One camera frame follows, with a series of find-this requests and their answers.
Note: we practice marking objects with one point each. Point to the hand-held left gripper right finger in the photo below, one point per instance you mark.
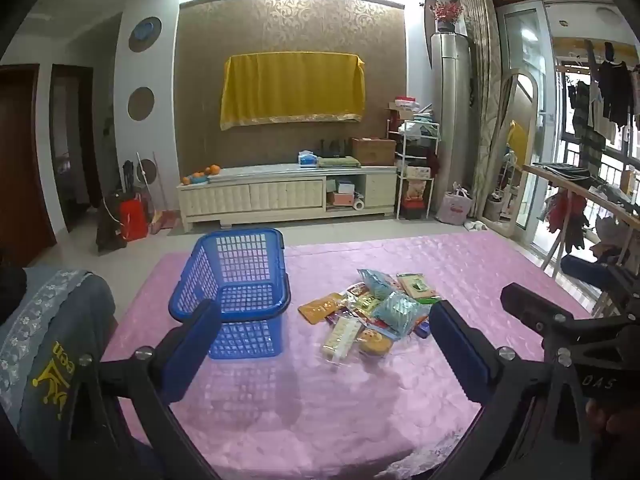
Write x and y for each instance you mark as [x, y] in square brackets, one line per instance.
[460, 355]

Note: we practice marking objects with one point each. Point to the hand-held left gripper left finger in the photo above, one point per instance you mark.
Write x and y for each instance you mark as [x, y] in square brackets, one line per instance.
[192, 355]

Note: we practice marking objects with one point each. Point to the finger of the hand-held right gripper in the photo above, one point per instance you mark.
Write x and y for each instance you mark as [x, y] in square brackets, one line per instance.
[537, 305]
[625, 287]

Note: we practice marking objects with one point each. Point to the dark blue snack packet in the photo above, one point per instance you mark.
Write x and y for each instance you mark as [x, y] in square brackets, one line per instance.
[423, 329]

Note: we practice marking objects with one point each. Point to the blue plastic basket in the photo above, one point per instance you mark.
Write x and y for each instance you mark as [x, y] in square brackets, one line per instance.
[240, 345]

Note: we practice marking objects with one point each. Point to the teal snack packet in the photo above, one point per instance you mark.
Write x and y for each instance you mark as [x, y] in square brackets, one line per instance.
[400, 312]
[377, 284]

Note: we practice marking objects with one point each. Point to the green snack packet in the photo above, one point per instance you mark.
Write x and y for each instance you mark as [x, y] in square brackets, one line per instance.
[416, 286]

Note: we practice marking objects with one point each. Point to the clear yellow cake packet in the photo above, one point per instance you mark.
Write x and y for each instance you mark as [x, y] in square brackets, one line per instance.
[376, 345]

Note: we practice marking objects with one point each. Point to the white tray snack packet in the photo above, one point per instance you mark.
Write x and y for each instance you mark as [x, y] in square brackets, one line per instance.
[342, 337]

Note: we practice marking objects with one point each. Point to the mustard orange snack packet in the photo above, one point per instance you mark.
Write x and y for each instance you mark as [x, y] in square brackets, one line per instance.
[320, 309]

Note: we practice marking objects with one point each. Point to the person's right hand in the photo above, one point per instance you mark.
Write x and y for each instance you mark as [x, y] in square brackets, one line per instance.
[612, 422]

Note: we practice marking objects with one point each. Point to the dark blue cloth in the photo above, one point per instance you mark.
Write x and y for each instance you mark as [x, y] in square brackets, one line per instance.
[585, 270]

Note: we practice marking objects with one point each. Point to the red hanging cloth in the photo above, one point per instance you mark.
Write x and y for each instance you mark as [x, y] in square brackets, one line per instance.
[570, 215]

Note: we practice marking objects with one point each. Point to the pink quilted table cover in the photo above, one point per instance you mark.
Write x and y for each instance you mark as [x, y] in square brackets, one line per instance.
[350, 410]

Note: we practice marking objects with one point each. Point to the wooden board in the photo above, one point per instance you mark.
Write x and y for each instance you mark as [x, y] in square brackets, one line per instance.
[560, 180]

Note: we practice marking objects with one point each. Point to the white shopping bag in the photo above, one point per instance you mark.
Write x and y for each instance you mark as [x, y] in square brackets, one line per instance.
[454, 207]

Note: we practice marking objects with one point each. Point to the broom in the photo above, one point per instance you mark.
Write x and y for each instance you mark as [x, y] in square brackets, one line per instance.
[162, 220]

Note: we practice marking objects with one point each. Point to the arched standing mirror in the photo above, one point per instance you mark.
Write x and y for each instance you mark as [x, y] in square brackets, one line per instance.
[517, 160]

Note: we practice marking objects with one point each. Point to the red bag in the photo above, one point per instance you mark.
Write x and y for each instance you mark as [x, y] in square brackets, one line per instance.
[134, 220]

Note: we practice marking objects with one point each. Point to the grey lace chair cover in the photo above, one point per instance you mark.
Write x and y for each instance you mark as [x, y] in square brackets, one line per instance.
[45, 340]

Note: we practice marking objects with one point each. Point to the black bag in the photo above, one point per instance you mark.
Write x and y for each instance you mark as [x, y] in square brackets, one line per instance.
[109, 230]

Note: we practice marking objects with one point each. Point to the cream TV cabinet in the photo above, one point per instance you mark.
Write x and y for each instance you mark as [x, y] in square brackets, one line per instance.
[250, 195]

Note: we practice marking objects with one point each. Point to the white metal shelf rack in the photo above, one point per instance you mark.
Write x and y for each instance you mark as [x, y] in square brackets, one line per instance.
[417, 170]

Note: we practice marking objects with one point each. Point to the white paper roll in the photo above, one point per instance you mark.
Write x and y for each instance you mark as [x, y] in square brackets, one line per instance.
[358, 204]

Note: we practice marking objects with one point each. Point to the black cloth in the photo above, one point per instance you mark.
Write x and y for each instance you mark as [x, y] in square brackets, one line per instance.
[11, 292]

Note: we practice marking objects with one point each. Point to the hanging clothes rack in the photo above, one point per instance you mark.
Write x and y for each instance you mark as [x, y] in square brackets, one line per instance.
[612, 95]

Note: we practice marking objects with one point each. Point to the red box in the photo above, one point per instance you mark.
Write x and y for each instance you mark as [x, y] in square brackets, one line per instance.
[343, 199]

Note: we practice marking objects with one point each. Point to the white standing air conditioner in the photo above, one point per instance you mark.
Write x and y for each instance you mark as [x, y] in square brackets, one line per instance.
[451, 120]

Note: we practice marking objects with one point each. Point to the brown cardboard box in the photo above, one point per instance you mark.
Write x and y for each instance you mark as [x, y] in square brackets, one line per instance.
[373, 151]

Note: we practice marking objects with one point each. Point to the blue tissue pack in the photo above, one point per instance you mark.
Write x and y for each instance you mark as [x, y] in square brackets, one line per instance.
[307, 159]

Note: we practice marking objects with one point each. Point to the beige patterned curtain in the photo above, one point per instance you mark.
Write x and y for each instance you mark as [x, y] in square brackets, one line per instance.
[480, 85]

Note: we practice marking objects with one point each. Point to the green folded cloth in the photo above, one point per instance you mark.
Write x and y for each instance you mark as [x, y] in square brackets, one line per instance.
[339, 162]

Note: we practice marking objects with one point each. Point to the brown wooden door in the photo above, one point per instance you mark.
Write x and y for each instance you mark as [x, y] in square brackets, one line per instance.
[20, 160]

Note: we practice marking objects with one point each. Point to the glass sliding door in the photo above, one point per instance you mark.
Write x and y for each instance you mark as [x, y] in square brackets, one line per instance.
[525, 40]

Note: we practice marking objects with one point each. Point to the yellow fringed cloth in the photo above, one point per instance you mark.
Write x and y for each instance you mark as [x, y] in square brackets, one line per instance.
[292, 85]

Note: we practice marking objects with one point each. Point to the red flower vase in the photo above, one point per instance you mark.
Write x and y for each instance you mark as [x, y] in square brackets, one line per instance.
[446, 12]

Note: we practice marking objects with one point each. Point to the small round brown wall disc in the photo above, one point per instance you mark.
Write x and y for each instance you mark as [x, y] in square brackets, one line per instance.
[148, 169]

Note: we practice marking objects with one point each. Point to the dark brown door frame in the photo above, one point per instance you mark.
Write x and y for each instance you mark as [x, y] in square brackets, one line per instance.
[90, 135]

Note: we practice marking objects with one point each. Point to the large round brown wall disc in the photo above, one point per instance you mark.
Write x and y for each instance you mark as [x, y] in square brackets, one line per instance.
[140, 103]

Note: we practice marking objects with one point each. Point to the round blue wall plate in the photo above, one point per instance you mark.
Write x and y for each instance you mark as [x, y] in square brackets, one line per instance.
[145, 34]

